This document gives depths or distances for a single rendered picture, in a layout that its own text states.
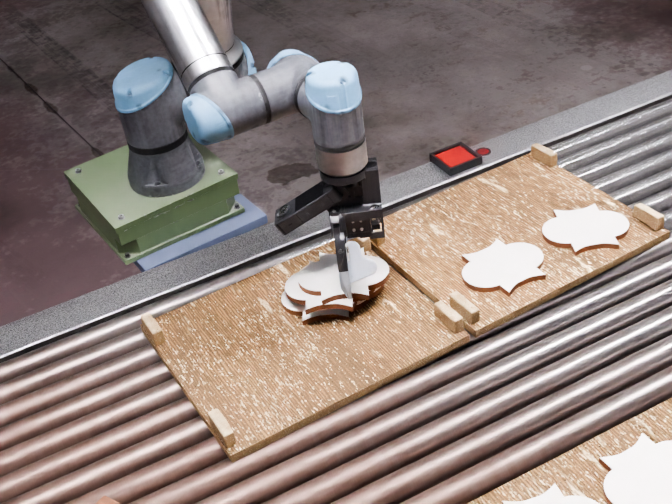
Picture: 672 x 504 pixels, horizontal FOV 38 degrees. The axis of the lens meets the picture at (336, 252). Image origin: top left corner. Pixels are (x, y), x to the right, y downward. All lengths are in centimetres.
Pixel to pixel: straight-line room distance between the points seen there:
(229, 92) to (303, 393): 45
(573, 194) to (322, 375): 62
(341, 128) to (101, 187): 73
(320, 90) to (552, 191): 62
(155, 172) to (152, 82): 18
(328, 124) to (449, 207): 48
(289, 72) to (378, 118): 262
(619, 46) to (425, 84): 89
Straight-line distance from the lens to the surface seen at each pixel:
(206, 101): 139
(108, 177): 199
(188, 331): 158
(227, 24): 178
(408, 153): 377
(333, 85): 133
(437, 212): 176
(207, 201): 190
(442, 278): 160
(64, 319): 172
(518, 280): 158
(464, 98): 414
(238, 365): 150
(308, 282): 154
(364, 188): 144
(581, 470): 131
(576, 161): 194
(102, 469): 144
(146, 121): 182
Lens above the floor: 193
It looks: 36 degrees down
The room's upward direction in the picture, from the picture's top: 8 degrees counter-clockwise
